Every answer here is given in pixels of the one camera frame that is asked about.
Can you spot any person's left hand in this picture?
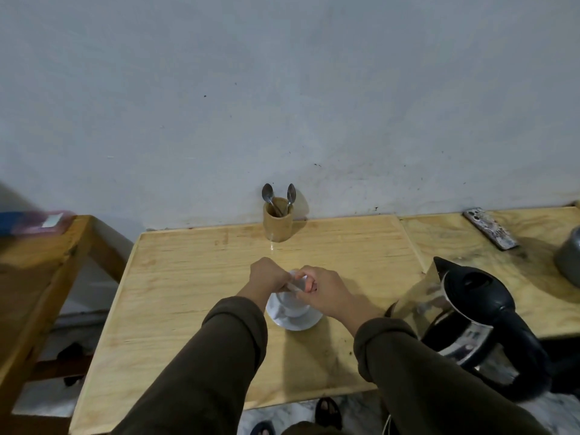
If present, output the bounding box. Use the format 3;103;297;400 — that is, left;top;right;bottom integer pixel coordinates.
247;257;294;301

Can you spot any person's right hand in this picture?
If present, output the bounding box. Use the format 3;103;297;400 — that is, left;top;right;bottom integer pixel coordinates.
295;266;363;319

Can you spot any small clear sachet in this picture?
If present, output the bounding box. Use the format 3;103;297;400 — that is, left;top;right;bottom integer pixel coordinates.
283;272;310;296

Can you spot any person's right forearm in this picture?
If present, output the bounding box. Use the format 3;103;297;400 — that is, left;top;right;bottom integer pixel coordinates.
337;304;551;435

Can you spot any person's left forearm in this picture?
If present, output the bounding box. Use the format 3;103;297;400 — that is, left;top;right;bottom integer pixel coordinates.
111;290;270;435

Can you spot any white cup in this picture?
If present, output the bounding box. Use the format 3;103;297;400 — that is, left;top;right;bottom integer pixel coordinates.
275;269;314;318

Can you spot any white saucer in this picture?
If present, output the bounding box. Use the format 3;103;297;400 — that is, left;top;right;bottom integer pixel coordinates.
265;292;324;331

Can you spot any bamboo cutlery holder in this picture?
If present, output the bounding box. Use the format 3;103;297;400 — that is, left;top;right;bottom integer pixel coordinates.
263;197;294;243

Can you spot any phone with patterned case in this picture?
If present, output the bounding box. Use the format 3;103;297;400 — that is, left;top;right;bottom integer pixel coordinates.
462;207;520;251

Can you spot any wooden side table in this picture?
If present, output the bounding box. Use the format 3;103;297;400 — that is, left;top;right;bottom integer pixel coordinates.
0;215;126;435

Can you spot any blue and pink box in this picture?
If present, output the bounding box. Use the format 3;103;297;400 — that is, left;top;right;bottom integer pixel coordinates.
0;210;75;237

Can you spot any grey metal pot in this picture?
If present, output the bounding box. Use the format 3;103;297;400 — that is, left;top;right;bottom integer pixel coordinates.
553;227;580;288

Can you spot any steel kettle with black handle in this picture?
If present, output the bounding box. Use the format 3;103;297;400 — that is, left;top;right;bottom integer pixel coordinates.
385;256;553;403

